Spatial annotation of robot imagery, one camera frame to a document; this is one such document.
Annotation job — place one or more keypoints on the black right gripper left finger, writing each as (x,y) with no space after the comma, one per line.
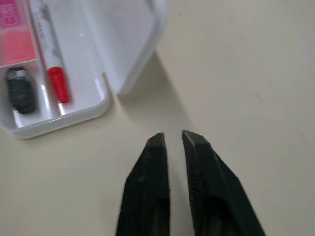
(147,191)

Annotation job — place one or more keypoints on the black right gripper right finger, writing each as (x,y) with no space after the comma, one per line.
(211,191)

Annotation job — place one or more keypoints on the red capped white marker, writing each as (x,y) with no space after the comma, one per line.
(59,83)

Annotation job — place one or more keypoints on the pink highlighter marker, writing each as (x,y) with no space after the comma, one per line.
(16,37)

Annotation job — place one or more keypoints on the white plastic pencil case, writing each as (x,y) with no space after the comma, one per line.
(118,37)

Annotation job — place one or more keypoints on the small black ribbed object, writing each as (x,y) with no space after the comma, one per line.
(22,92)

